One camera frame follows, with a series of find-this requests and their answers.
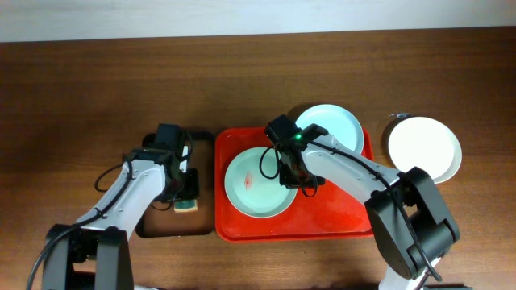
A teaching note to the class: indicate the light blue plate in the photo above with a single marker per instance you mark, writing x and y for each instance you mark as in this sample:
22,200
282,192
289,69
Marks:
338,121

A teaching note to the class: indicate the black rectangular tray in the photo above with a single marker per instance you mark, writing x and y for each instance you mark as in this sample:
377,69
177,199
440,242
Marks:
160,220

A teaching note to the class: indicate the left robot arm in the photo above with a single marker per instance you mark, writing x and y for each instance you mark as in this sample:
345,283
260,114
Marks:
93,252

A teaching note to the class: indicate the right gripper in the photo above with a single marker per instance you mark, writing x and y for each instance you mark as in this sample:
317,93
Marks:
291,177

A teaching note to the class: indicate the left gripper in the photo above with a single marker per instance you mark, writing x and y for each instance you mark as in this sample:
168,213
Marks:
188,191

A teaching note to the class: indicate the white plate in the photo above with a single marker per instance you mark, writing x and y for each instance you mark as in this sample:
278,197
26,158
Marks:
427,144

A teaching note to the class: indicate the green and yellow sponge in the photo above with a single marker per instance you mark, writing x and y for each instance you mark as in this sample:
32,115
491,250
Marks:
186,206

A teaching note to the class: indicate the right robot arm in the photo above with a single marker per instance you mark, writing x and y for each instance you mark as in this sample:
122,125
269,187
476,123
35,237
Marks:
412,226

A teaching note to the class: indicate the pale green plate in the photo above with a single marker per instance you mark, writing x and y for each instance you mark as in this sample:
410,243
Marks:
249,191

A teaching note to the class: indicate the red plastic tray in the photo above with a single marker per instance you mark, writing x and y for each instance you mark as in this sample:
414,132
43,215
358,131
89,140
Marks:
331,213

